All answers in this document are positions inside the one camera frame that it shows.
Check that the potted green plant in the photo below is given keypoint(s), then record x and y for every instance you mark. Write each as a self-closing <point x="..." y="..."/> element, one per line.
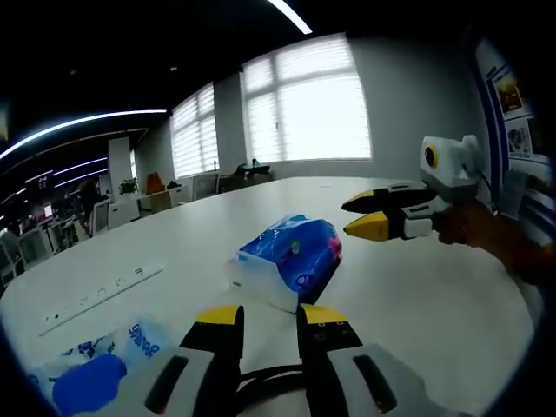
<point x="128" y="187"/>

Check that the person's right hand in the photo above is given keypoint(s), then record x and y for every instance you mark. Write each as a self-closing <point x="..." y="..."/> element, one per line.
<point x="467" y="226"/>

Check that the white power strip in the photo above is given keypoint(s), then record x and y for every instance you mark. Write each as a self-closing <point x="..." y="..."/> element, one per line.
<point x="100" y="291"/>

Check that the orange object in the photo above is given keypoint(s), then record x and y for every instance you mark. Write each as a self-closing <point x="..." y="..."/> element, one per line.
<point x="153" y="183"/>

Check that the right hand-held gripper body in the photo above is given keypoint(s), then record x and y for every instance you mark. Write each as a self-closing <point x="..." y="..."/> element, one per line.
<point x="452" y="169"/>

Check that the group of white office chairs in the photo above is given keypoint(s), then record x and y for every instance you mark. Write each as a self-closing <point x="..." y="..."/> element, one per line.
<point x="43" y="234"/>

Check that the white pillar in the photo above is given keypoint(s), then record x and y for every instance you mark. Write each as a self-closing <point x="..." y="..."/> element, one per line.
<point x="119" y="165"/>

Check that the white ceiling light strip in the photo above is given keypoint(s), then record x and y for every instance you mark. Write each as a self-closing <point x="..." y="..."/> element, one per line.
<point x="291" y="15"/>
<point x="87" y="121"/>

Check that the blue tissue pack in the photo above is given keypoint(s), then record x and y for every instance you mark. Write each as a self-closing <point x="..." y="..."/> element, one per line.
<point x="286" y="252"/>

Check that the wall poster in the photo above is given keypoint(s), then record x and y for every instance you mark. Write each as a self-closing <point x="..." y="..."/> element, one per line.
<point x="499" y="87"/>

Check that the low white cabinet row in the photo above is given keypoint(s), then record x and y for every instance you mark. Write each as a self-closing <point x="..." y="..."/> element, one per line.
<point x="200" y="187"/>

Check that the blue white plastic bag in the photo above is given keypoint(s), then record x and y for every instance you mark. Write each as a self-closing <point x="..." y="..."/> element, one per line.
<point x="87" y="382"/>

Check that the white table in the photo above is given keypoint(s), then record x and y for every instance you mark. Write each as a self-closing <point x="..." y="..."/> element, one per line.
<point x="412" y="304"/>

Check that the dark bag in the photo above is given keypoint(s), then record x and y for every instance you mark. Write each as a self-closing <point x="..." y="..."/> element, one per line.
<point x="254" y="168"/>

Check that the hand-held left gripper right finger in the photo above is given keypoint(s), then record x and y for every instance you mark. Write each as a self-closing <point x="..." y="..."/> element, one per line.
<point x="339" y="369"/>

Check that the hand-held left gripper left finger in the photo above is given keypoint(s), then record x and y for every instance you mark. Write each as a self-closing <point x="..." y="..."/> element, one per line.
<point x="208" y="360"/>

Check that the large window with white blinds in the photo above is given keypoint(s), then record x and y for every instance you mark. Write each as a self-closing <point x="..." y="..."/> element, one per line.
<point x="308" y="100"/>

